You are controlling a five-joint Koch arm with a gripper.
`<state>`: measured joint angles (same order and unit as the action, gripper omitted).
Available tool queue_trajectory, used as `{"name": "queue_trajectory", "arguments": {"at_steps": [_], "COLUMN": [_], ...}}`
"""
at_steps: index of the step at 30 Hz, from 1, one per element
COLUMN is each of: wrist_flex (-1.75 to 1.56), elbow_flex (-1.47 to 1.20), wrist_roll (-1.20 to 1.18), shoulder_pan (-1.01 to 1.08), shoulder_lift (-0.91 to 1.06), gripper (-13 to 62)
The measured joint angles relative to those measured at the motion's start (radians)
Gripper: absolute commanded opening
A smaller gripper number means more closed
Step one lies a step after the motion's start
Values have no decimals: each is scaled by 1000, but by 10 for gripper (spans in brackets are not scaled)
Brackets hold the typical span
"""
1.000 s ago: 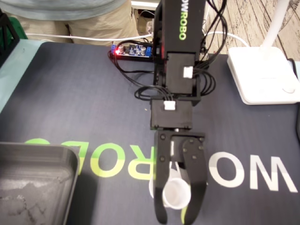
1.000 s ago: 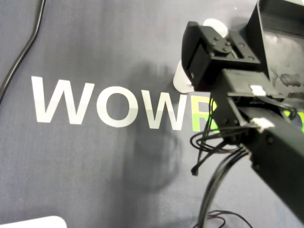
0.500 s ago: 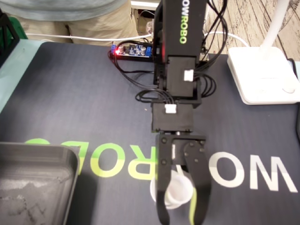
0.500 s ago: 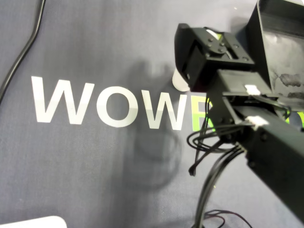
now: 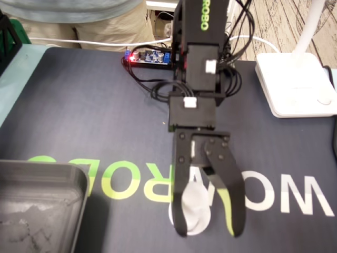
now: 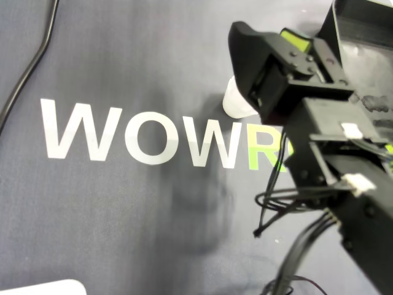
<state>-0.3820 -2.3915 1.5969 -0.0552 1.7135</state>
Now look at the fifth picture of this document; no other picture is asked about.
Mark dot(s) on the black metal stand frame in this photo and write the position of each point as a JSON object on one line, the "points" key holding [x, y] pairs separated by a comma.
{"points": [[11, 39]]}

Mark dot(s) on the black plastic tray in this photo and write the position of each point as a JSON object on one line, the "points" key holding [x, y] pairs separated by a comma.
{"points": [[39, 205]]}

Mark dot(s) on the blue circuit board red LED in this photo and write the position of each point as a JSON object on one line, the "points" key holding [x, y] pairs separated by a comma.
{"points": [[147, 56]]}

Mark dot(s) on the person in teal shirt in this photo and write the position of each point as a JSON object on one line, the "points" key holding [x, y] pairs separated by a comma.
{"points": [[92, 21]]}

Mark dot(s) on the white desk lamp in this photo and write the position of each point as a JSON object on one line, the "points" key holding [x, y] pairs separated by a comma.
{"points": [[292, 81]]}

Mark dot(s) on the green object behind stand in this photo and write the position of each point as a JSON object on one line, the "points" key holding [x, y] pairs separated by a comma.
{"points": [[25, 34]]}

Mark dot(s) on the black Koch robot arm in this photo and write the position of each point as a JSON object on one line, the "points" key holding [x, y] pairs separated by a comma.
{"points": [[202, 66]]}

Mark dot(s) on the white flanged plastic cup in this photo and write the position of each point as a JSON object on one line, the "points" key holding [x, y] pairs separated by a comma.
{"points": [[197, 210]]}

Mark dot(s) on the dark grey WOWROBO mat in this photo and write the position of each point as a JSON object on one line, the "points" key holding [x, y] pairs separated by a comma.
{"points": [[79, 105]]}

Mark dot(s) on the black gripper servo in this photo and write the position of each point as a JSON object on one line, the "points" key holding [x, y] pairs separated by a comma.
{"points": [[200, 150]]}

